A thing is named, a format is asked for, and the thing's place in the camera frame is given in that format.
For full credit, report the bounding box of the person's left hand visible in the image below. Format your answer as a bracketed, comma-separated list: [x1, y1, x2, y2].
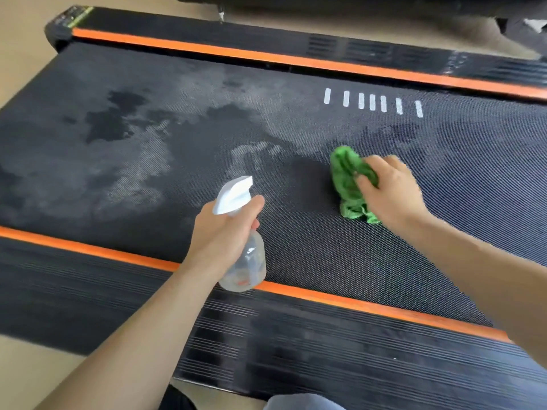
[179, 194, 266, 291]

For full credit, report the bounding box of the person's right hand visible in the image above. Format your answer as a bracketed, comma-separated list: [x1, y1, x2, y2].
[355, 154, 432, 242]

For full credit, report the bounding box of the clear spray bottle white trigger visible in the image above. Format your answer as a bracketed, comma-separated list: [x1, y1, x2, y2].
[212, 175, 268, 293]

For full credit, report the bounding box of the green cloth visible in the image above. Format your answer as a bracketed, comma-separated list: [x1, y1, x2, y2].
[329, 145, 382, 225]

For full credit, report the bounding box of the black orange-striped treadmill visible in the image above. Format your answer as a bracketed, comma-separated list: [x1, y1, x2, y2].
[170, 0, 547, 60]
[0, 6, 547, 410]

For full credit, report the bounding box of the person's left forearm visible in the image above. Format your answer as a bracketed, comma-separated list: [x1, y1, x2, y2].
[32, 264, 214, 410]

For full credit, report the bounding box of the person's right forearm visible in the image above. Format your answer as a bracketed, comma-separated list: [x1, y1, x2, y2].
[401, 211, 547, 368]

